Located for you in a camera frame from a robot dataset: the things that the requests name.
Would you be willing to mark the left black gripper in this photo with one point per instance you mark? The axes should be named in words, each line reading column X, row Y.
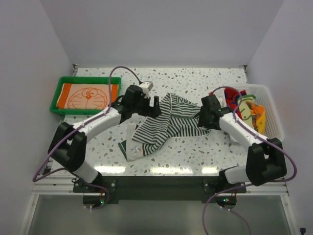
column 151, row 111

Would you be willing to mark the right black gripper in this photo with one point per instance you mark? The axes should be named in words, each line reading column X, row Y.
column 202, row 121

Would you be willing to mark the green white striped towel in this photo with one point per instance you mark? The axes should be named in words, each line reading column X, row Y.
column 179, row 118

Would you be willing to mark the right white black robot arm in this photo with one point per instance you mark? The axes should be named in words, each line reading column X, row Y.
column 265, row 162

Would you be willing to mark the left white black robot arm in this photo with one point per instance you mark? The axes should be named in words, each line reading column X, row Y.
column 69, row 143

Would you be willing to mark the red blue patterned towel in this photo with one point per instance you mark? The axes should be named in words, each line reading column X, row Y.
column 231, row 97

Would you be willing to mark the green plastic tray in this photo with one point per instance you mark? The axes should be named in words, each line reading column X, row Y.
column 80, row 80

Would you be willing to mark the orange yellow patterned towel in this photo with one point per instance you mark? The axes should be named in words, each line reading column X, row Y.
column 253, row 114

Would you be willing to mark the white plastic basket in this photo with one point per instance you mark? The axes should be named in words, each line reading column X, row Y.
column 271, row 107

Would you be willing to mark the orange folded cartoon towel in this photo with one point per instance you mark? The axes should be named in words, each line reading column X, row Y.
column 86, row 96

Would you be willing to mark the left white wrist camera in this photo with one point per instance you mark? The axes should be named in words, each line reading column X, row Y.
column 146, row 88

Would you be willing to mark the black mounting base plate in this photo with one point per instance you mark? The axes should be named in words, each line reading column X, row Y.
column 165, row 188

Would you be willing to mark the aluminium frame rail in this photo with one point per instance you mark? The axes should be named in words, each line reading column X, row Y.
column 68, row 185

